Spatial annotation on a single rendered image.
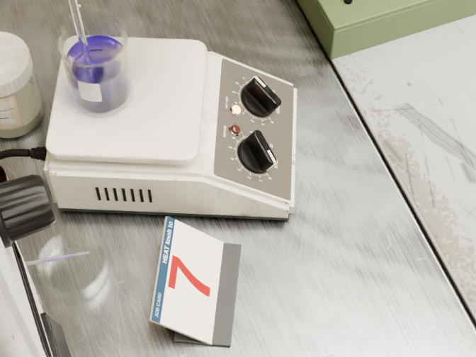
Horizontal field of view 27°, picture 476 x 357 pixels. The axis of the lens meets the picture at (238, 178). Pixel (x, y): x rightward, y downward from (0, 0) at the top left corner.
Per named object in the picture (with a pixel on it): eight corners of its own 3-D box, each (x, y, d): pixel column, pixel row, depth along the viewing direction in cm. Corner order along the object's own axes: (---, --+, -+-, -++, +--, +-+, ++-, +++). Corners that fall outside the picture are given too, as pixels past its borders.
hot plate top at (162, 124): (208, 46, 83) (208, 39, 82) (198, 166, 77) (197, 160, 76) (66, 40, 83) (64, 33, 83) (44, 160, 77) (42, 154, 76)
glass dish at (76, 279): (52, 314, 79) (48, 302, 77) (32, 257, 82) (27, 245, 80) (117, 289, 80) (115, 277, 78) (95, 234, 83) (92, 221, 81)
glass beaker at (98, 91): (144, 114, 79) (135, 49, 72) (78, 131, 78) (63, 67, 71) (125, 57, 82) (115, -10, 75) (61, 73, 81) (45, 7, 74)
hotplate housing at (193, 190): (295, 100, 90) (300, 43, 83) (292, 226, 83) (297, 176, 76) (52, 90, 91) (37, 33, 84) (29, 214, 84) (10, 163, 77)
